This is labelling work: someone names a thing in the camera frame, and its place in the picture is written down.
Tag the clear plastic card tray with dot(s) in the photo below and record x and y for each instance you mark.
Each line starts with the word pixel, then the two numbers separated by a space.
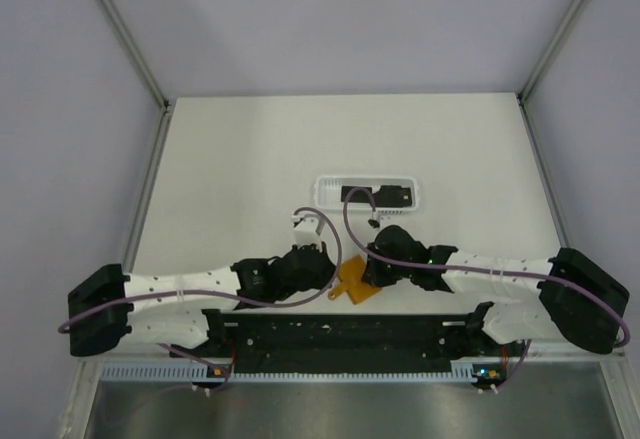
pixel 326 191

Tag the right aluminium frame post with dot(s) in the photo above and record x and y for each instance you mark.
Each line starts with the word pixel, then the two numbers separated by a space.
pixel 553 47

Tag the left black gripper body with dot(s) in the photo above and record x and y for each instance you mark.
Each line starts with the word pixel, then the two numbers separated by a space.
pixel 316 283

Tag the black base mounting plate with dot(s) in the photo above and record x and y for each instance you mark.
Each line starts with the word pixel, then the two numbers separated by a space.
pixel 335 344

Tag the aluminium frame post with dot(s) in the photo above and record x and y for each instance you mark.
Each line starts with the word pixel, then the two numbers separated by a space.
pixel 553 47
pixel 133 53

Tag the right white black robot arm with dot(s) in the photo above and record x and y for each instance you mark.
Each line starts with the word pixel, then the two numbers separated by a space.
pixel 567 296

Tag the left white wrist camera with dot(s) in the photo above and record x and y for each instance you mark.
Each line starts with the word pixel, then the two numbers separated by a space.
pixel 307 229

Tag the left aluminium frame post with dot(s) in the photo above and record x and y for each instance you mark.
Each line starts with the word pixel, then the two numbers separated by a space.
pixel 133 53

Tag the dark credit card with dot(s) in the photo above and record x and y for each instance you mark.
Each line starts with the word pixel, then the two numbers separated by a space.
pixel 394 196
pixel 357 194

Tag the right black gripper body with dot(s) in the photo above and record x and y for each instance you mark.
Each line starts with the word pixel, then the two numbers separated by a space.
pixel 383 275

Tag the orange leather card holder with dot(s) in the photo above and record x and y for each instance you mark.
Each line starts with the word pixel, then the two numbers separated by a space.
pixel 351 282

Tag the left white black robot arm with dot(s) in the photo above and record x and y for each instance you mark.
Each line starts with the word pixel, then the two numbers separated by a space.
pixel 112 308

